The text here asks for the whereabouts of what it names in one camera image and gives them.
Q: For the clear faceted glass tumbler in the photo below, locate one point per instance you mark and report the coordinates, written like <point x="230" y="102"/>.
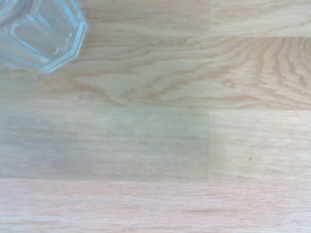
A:
<point x="36" y="31"/>

